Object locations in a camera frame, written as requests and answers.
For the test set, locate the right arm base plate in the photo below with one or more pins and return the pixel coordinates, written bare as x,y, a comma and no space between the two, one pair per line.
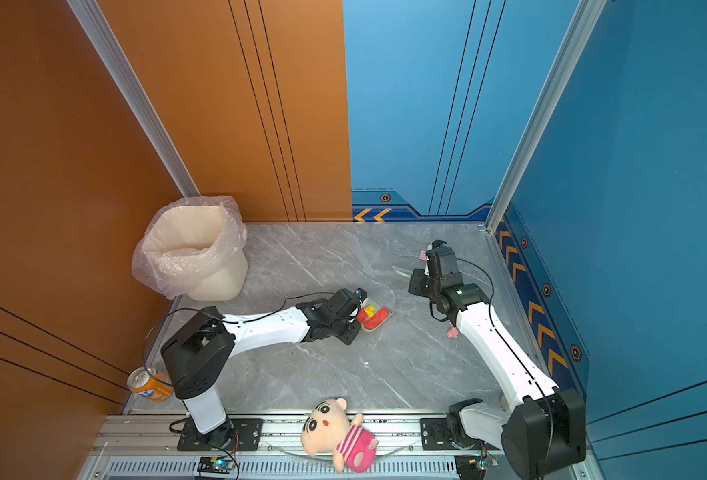
441,433

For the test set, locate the cream trash bin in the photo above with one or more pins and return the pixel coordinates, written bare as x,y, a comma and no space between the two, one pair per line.
209,264

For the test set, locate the clear plastic bin liner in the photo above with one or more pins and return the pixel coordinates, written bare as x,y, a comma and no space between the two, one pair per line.
185,246

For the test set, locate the green hand brush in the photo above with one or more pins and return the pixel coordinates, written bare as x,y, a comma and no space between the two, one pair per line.
406,273

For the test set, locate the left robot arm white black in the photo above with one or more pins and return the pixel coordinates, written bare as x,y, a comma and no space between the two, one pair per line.
196,354

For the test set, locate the red paper scrap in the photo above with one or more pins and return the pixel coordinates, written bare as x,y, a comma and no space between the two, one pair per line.
377,316

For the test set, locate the plush doll pink shirt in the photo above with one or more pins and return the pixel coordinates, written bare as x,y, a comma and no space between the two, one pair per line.
328,430

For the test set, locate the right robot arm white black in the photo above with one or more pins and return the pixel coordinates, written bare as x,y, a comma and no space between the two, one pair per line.
540,427

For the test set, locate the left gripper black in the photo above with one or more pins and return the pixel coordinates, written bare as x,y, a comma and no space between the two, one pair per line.
352,335

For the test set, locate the green circuit board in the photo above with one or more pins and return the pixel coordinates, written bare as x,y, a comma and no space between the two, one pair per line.
216,467
474,467

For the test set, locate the left green circuit board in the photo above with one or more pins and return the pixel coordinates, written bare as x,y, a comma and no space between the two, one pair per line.
216,467

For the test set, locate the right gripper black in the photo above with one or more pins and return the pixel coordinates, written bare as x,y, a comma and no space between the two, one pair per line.
417,276

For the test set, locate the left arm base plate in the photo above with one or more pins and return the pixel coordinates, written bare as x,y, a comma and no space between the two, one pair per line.
240,434

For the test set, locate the right green circuit board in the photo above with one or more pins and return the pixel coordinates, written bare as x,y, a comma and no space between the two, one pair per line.
474,467

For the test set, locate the aluminium front rail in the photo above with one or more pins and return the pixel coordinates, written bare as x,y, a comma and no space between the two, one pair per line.
142,447

